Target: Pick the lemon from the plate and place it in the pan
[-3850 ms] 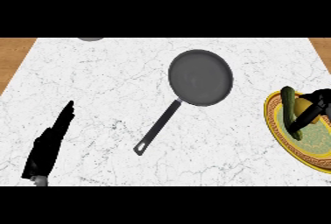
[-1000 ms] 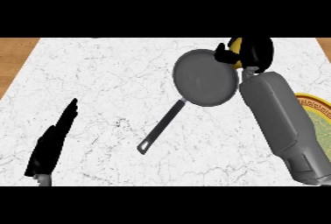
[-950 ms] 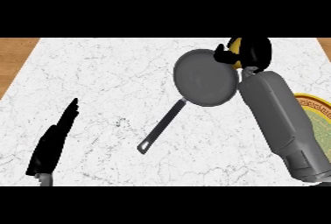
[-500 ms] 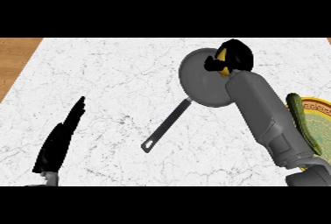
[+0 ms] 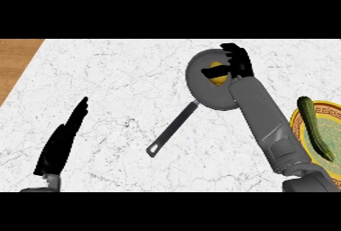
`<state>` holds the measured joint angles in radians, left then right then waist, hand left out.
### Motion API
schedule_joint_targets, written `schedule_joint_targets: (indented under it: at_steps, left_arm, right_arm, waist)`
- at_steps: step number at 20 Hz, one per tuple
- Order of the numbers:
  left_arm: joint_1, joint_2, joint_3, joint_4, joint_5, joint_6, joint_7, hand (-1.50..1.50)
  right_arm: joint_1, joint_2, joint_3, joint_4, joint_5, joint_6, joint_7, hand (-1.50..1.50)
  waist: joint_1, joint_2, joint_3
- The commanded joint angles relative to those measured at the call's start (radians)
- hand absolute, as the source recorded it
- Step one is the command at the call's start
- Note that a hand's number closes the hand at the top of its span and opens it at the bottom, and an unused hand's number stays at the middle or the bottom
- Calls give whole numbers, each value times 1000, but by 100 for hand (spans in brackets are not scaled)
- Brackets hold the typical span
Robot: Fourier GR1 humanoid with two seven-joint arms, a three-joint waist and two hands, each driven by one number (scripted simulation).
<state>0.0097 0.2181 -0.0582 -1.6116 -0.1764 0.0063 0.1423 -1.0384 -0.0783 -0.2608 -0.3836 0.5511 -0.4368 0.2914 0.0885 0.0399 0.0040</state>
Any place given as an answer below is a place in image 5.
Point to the yellow patterned plate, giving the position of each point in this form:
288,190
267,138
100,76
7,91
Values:
329,132

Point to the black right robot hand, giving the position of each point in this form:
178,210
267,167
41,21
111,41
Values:
239,63

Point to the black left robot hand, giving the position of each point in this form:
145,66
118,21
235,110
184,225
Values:
57,150

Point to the grey frying pan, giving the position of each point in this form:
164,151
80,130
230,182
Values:
204,87

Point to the green cucumber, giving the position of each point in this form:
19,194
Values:
311,126

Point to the yellow lemon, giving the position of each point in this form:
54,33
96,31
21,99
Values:
218,79

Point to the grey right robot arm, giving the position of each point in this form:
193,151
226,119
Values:
274,132

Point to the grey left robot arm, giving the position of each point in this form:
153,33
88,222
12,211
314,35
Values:
49,184

